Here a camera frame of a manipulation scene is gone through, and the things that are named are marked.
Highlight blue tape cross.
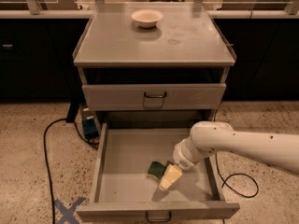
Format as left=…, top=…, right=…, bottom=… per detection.
left=54, top=197, right=85, bottom=224

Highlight black cable on left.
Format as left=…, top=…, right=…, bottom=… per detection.
left=42, top=118, right=100, bottom=224

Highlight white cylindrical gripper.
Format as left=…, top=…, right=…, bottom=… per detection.
left=159, top=137, right=212, bottom=190

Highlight closed grey top drawer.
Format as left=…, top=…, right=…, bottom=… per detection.
left=82, top=83, right=226, bottom=111

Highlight dark lab bench cabinets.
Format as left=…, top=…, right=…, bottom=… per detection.
left=1, top=15, right=299, bottom=102

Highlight green and yellow sponge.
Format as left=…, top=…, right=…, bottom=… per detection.
left=148, top=161, right=166, bottom=181

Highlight blue power box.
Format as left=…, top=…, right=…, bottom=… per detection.
left=80, top=105, right=98, bottom=139

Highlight grey drawer cabinet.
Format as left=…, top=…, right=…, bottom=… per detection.
left=74, top=3, right=235, bottom=128

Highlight open grey middle drawer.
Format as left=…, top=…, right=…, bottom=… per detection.
left=77, top=125, right=240, bottom=222

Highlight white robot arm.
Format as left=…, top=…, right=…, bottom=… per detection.
left=159, top=121, right=299, bottom=190

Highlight black cable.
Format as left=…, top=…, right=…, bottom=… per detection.
left=42, top=118, right=100, bottom=224
left=212, top=108, right=260, bottom=199

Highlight white ceramic bowl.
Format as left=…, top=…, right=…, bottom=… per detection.
left=132, top=9, right=164, bottom=28

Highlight black cable on right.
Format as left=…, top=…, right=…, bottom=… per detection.
left=212, top=108, right=260, bottom=199

